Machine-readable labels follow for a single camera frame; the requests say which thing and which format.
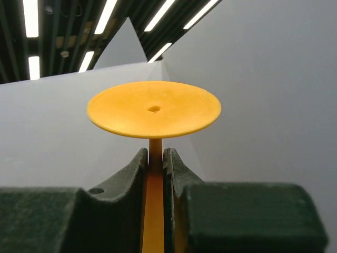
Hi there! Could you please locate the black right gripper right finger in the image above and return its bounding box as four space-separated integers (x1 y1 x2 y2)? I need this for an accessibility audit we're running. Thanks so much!
163 148 329 252

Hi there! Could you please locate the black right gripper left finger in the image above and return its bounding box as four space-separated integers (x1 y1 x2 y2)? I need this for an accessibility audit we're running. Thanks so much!
1 148 147 252

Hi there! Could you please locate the yellow plastic wine glass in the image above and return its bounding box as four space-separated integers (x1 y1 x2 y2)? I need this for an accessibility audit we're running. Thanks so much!
87 81 221 252

